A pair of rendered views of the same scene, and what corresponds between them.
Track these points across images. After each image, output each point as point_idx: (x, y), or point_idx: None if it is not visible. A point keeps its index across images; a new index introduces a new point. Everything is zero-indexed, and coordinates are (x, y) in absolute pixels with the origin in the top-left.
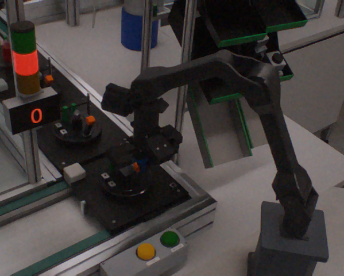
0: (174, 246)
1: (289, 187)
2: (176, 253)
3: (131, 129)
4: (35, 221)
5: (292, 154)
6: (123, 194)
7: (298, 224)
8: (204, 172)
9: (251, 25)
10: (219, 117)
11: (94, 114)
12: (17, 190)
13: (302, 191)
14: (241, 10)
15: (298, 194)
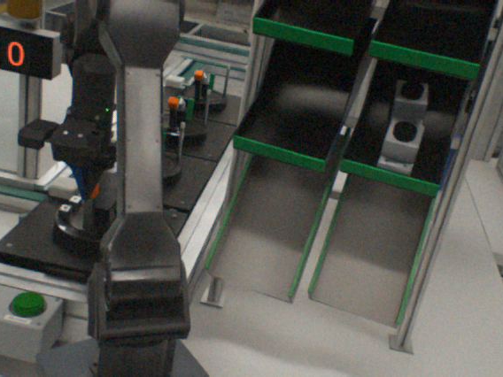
0: (17, 314)
1: (105, 243)
2: (11, 328)
3: (213, 203)
4: None
5: (143, 180)
6: (62, 227)
7: (106, 350)
8: (264, 324)
9: (352, 32)
10: (290, 214)
11: (196, 170)
12: None
13: (119, 264)
14: (358, 11)
15: (106, 263)
